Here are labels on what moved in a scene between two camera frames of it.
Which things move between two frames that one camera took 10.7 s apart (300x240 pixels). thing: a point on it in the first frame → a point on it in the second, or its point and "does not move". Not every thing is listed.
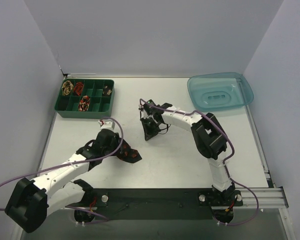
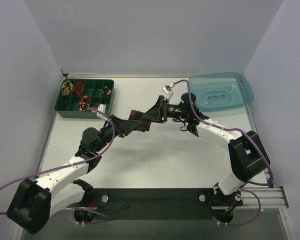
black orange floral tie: x=127 y=154 → x=145 y=124
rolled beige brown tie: x=67 y=88 does not move
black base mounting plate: x=155 y=204 does not move
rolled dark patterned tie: x=107 y=91 does not move
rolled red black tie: x=78 y=88 does not move
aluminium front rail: x=269 y=198 does not move
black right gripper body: x=149 y=122 → x=161 y=109
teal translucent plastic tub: x=216 y=91 does not move
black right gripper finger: x=149 y=134 → x=159 y=112
